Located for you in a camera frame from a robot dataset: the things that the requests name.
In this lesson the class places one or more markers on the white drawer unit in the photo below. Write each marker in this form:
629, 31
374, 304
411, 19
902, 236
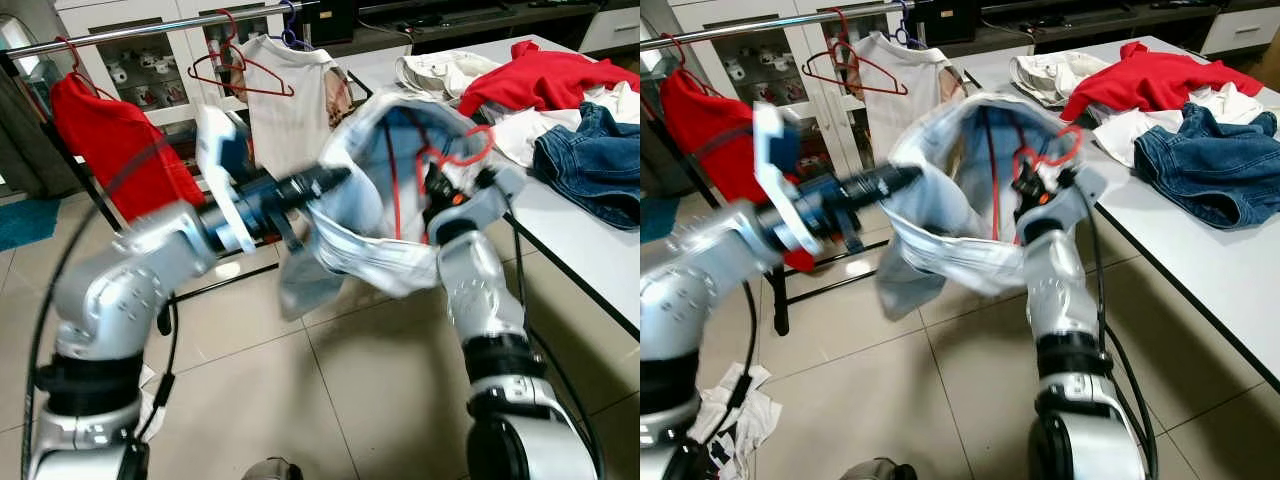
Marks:
612, 30
1242, 30

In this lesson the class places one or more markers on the red t-shirt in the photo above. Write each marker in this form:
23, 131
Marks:
115, 155
720, 140

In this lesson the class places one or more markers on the white hanging t-shirt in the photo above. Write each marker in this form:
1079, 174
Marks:
290, 110
905, 100

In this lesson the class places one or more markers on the plain white garment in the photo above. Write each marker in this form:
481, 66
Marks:
1120, 135
520, 130

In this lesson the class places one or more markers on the silver metal clothes rail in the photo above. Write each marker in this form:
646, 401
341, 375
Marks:
150, 27
760, 22

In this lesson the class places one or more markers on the grey robot foot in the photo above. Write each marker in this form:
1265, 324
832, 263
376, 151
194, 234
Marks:
878, 470
270, 470

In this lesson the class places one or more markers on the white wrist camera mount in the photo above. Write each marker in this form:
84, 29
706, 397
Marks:
1078, 195
490, 198
215, 160
772, 160

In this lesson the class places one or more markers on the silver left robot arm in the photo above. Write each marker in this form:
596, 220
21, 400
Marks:
110, 295
690, 295

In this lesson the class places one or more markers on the grey curtain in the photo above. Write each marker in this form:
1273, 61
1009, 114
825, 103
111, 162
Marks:
30, 140
650, 130

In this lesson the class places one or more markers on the beige garment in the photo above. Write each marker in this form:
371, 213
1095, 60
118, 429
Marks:
1050, 78
440, 72

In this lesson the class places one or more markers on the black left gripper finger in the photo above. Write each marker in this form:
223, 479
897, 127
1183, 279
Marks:
888, 177
320, 178
885, 193
318, 195

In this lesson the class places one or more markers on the white glass door cabinet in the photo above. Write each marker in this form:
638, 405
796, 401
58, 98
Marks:
760, 70
150, 75

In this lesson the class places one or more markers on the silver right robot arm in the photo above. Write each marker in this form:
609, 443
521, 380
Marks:
1065, 300
485, 290

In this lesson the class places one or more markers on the teal floor mat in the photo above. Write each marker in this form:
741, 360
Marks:
25, 225
655, 220

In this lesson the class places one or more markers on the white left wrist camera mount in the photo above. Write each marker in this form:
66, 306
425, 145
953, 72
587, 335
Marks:
215, 160
772, 160

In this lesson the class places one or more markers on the white printed garment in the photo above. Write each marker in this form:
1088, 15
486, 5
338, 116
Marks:
150, 400
735, 415

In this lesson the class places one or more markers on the light blue white garment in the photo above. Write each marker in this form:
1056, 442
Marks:
345, 240
945, 250

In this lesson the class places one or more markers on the red garment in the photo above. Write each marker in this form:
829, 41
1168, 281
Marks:
550, 80
1150, 82

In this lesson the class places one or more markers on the blue denim garment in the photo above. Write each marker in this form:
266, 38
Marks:
595, 160
1210, 165

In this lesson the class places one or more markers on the black low tv stand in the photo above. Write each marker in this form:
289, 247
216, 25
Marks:
1060, 20
450, 20

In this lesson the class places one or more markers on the purple clothes hanger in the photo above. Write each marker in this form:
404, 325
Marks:
295, 38
912, 35

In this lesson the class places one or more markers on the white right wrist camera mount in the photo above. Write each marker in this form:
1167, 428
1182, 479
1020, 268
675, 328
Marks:
1078, 195
490, 198

